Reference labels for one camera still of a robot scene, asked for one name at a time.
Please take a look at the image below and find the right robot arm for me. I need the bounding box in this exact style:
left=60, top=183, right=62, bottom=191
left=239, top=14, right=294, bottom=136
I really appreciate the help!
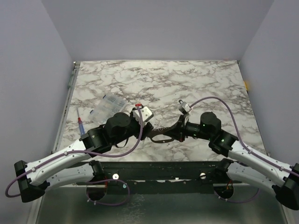
left=164, top=112, right=299, bottom=210

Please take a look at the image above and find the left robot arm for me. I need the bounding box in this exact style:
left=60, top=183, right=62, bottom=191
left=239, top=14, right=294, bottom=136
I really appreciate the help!
left=14, top=107, right=154, bottom=203

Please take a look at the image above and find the clear plastic screw box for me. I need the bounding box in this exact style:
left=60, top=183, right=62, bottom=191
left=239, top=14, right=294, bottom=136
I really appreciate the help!
left=88, top=92, right=128, bottom=125

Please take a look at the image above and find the blue red screwdriver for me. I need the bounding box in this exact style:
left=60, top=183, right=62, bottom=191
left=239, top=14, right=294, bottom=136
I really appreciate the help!
left=76, top=107, right=85, bottom=136

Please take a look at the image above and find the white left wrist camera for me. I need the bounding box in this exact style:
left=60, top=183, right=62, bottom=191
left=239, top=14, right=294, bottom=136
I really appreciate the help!
left=131, top=104, right=154, bottom=126

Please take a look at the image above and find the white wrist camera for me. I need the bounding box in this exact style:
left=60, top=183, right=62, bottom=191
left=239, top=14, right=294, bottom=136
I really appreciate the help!
left=178, top=100, right=192, bottom=114
left=131, top=104, right=154, bottom=126

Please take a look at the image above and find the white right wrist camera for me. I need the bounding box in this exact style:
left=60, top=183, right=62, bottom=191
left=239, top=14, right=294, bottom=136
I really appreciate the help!
left=178, top=100, right=192, bottom=114

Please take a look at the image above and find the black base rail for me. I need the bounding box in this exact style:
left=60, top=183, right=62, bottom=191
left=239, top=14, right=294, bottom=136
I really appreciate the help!
left=48, top=160, right=248, bottom=196

